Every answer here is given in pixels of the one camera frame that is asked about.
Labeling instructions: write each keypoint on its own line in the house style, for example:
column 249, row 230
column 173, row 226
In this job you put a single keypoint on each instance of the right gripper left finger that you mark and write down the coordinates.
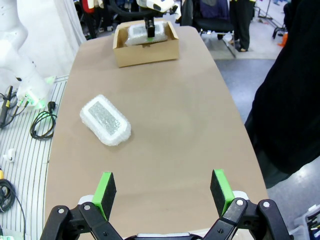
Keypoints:
column 106, row 197

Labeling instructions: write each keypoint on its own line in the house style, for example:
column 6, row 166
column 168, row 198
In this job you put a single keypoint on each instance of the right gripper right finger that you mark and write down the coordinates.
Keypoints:
column 220, row 192

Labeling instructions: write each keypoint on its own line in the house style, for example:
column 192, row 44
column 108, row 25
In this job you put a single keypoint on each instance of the black office chair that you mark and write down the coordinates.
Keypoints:
column 212, row 22

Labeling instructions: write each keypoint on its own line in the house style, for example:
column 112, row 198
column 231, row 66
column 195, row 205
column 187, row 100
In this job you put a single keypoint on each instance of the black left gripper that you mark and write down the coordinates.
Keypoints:
column 149, row 15

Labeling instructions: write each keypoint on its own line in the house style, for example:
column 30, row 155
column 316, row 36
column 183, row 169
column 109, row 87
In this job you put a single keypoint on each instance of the ribbed white platform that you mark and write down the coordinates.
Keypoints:
column 27, row 162

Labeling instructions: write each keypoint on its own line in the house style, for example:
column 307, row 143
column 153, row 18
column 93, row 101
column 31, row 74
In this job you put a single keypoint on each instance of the plastic storage box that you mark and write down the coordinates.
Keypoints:
column 310, row 225

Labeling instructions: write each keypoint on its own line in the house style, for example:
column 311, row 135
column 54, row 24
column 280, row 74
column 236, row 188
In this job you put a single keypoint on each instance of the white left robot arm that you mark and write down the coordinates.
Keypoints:
column 15, row 62

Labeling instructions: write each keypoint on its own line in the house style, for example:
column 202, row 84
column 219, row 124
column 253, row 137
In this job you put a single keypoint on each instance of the small white object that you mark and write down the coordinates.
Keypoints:
column 10, row 155

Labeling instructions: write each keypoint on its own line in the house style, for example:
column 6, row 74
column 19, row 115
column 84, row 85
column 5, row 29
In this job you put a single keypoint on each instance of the open cardboard box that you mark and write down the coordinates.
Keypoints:
column 145, row 57

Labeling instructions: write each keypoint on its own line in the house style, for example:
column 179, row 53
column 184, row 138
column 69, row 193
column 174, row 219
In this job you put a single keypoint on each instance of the bubble clock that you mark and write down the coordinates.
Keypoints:
column 135, row 35
column 105, row 120

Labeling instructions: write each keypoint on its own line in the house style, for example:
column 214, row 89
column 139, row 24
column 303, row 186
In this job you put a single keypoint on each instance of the person in black sweater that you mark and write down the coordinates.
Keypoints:
column 287, row 100

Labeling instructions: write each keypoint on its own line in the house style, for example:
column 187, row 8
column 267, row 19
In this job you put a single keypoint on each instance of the person in black trousers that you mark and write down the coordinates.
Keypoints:
column 241, row 25

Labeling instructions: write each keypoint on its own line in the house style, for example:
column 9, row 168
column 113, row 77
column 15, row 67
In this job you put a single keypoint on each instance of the white curtain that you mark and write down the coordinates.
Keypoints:
column 65, row 30

